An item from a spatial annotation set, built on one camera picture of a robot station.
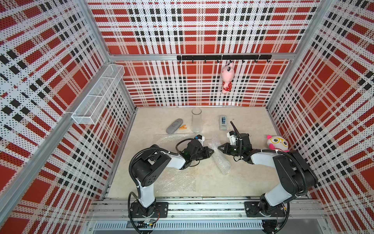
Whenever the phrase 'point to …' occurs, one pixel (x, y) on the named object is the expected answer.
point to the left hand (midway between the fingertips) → (216, 151)
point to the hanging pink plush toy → (227, 73)
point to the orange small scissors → (183, 127)
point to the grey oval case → (174, 126)
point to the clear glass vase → (196, 126)
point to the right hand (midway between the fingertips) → (219, 147)
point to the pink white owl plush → (276, 143)
